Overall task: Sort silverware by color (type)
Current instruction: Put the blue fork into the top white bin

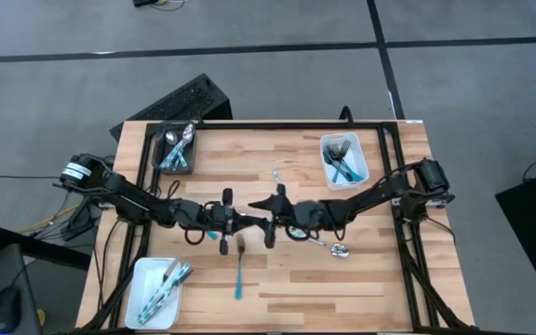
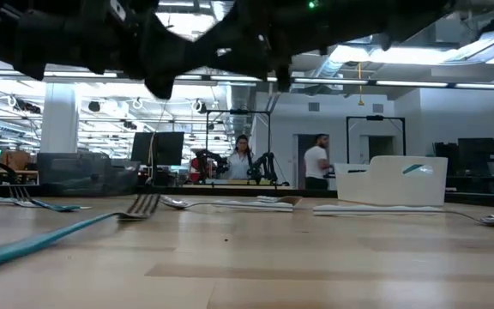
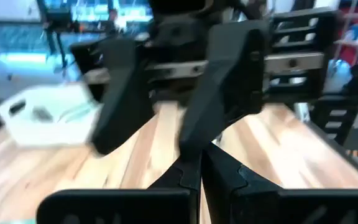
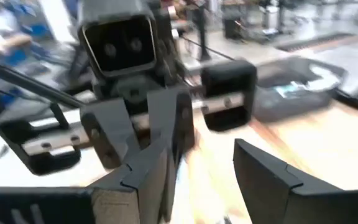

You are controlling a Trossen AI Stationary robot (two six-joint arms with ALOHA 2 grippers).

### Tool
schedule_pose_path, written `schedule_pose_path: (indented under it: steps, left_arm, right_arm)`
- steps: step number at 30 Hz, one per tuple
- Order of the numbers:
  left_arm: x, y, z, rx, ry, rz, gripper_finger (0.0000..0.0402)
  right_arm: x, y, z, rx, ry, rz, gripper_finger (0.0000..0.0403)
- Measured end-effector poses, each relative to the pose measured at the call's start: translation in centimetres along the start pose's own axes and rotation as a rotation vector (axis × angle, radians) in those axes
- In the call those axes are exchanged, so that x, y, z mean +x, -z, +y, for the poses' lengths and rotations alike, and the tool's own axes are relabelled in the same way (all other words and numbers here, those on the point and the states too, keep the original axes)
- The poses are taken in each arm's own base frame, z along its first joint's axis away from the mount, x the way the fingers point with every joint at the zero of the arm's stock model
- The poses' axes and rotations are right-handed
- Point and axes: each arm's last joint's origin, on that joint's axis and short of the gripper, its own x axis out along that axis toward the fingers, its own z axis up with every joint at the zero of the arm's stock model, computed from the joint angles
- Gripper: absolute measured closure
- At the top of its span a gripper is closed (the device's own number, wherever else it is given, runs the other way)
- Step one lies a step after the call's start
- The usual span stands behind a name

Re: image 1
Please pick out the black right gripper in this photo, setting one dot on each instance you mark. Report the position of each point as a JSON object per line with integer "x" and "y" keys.
{"x": 305, "y": 214}

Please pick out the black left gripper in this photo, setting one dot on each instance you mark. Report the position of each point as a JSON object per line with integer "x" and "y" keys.
{"x": 219, "y": 216}

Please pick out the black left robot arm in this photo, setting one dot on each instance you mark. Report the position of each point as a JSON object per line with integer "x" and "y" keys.
{"x": 133, "y": 202}

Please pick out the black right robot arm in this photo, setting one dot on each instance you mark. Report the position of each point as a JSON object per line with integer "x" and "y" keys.
{"x": 375, "y": 195}

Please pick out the dark grey plastic bin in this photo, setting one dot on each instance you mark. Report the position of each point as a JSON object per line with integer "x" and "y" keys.
{"x": 191, "y": 163}

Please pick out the white rectangular plastic bin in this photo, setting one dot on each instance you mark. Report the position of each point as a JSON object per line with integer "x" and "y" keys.
{"x": 149, "y": 279}

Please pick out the black desk leg bar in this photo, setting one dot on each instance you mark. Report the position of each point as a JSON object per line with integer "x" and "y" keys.
{"x": 44, "y": 249}

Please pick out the small yellow object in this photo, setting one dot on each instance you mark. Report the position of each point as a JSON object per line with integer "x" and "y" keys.
{"x": 41, "y": 317}

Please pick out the black computer mouse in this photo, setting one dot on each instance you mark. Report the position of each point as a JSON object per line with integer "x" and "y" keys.
{"x": 5, "y": 309}

